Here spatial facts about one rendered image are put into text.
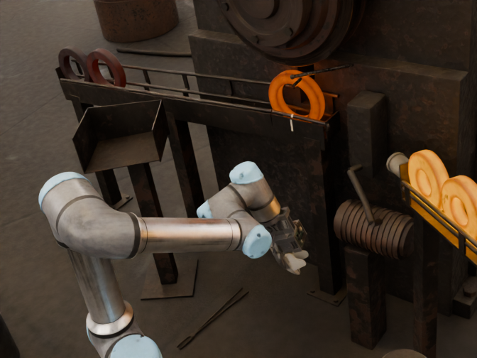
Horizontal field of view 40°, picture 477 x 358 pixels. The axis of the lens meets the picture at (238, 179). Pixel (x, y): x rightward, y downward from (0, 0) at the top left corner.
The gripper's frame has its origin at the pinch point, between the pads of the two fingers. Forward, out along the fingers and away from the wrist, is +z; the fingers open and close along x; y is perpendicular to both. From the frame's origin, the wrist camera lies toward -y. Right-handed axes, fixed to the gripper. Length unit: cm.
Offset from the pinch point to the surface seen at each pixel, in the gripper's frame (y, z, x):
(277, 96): -1, -32, 44
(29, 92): -223, -30, 191
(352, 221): 15.1, -0.6, 15.8
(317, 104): 12.0, -27.6, 38.9
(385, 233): 23.9, 3.1, 12.0
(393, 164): 31.3, -12.4, 20.4
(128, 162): -51, -34, 29
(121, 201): -113, 8, 83
